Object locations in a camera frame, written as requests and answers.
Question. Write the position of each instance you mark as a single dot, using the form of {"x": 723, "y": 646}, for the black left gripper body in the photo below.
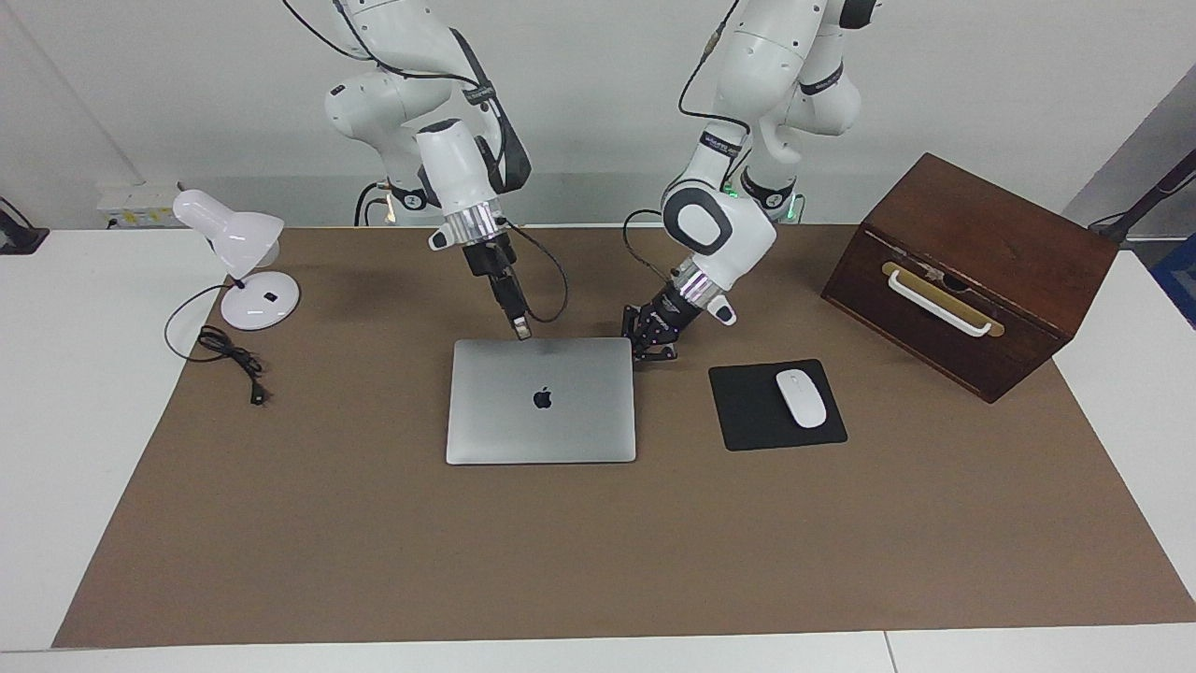
{"x": 665, "y": 318}

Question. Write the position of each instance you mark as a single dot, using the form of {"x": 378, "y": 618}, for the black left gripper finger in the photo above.
{"x": 631, "y": 327}
{"x": 662, "y": 353}

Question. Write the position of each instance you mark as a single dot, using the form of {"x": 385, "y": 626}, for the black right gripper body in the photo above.
{"x": 491, "y": 254}

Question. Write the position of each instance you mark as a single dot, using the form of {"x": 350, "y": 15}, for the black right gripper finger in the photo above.
{"x": 516, "y": 313}
{"x": 500, "y": 297}

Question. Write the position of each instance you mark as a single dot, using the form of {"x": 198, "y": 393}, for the silver grey laptop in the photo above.
{"x": 542, "y": 402}

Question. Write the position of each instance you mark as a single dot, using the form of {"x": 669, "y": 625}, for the black mouse pad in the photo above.
{"x": 747, "y": 411}

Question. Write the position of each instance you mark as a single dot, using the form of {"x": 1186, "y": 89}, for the white computer mouse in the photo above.
{"x": 801, "y": 398}

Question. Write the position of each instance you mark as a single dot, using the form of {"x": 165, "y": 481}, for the brown table mat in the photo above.
{"x": 598, "y": 561}

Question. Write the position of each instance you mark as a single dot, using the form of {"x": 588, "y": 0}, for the white desk lamp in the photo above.
{"x": 262, "y": 304}

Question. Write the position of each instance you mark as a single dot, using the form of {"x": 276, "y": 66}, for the dark brown wooden box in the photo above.
{"x": 1028, "y": 252}

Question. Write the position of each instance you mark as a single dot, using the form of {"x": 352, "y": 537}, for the black tripod stand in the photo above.
{"x": 1154, "y": 192}

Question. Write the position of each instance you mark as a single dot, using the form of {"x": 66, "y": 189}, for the blue crate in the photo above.
{"x": 1179, "y": 280}

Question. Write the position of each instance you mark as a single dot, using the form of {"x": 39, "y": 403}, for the white wall power strip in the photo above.
{"x": 140, "y": 207}

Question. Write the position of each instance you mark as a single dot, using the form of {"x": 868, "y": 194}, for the black clamp mount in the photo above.
{"x": 19, "y": 234}

